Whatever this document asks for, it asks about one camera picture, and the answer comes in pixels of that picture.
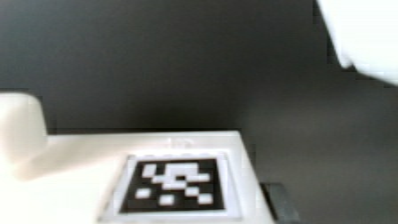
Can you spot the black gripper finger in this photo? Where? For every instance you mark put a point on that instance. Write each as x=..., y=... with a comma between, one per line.
x=283, y=210

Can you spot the white front drawer box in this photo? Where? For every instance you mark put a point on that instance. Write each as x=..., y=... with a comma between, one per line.
x=147, y=178

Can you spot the white drawer housing box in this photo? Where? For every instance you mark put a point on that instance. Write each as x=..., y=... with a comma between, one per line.
x=362, y=22

